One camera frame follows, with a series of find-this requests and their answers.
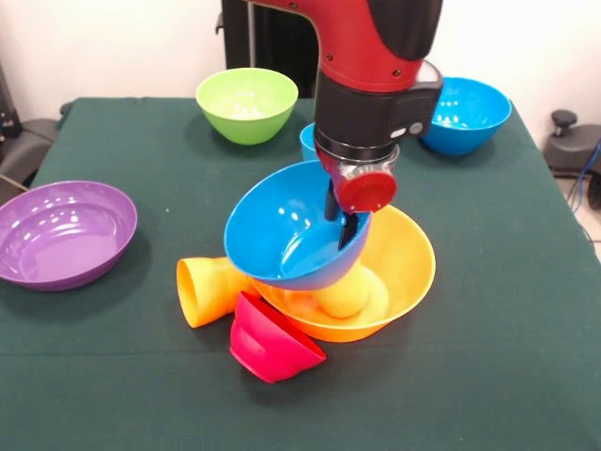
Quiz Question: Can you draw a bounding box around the large green bowl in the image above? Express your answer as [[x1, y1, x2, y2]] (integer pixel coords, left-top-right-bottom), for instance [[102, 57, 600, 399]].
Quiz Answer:
[[194, 68, 300, 146]]

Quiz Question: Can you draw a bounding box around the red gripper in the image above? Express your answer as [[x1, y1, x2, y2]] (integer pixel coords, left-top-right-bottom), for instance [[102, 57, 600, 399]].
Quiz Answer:
[[314, 144, 400, 251]]

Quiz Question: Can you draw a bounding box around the blue floor cable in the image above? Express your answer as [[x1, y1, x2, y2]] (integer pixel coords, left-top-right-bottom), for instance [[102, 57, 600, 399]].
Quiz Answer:
[[566, 140, 601, 215]]

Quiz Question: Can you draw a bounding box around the green plastic cup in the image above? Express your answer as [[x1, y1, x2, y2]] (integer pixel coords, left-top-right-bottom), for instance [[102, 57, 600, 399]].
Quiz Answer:
[[313, 262, 373, 320]]

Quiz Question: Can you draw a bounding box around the blue plastic cup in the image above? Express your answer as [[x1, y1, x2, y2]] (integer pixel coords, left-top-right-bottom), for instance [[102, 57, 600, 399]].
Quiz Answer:
[[299, 122, 321, 163]]

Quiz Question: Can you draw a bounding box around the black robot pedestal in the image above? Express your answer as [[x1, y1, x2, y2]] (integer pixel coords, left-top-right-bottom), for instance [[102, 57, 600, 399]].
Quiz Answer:
[[215, 0, 325, 99]]

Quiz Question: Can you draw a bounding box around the orange plastic cup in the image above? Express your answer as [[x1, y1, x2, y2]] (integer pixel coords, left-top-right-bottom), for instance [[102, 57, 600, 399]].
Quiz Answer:
[[176, 256, 258, 329]]

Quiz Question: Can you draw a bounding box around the dark grey stand foot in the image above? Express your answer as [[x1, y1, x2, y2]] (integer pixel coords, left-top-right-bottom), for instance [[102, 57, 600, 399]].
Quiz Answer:
[[543, 109, 601, 178], [0, 110, 71, 194]]

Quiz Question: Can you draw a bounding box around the dark green tablecloth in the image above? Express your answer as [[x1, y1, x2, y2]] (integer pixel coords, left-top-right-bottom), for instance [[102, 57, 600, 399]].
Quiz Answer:
[[0, 96, 601, 451]]

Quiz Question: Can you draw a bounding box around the small pink-red bowl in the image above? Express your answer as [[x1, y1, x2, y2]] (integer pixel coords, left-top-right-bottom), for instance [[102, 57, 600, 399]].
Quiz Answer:
[[228, 289, 327, 384]]

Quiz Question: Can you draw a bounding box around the large yellow-orange bowl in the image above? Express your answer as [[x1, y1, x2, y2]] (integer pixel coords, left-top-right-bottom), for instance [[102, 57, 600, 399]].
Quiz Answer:
[[251, 204, 437, 343]]

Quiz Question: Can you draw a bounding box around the purple shallow bowl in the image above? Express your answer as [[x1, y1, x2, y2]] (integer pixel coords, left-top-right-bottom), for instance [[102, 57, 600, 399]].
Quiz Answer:
[[0, 180, 139, 292]]

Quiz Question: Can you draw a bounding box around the blue plastic bowl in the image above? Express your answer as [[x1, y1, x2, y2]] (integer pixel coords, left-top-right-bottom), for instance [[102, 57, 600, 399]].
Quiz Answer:
[[223, 159, 374, 291], [419, 76, 513, 157]]

